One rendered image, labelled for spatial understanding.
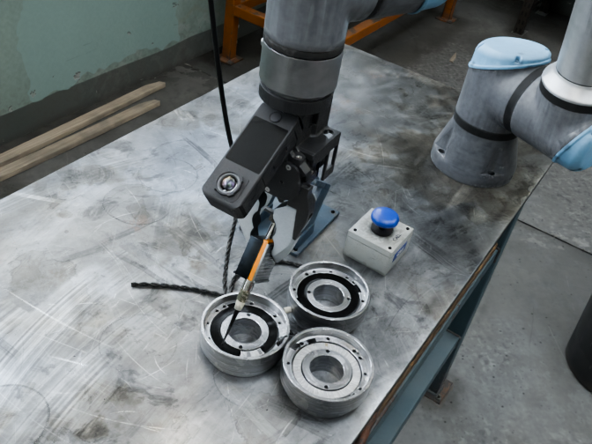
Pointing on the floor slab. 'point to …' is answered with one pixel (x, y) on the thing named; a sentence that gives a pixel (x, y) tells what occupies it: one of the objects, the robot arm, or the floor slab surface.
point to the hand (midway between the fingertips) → (262, 249)
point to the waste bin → (581, 348)
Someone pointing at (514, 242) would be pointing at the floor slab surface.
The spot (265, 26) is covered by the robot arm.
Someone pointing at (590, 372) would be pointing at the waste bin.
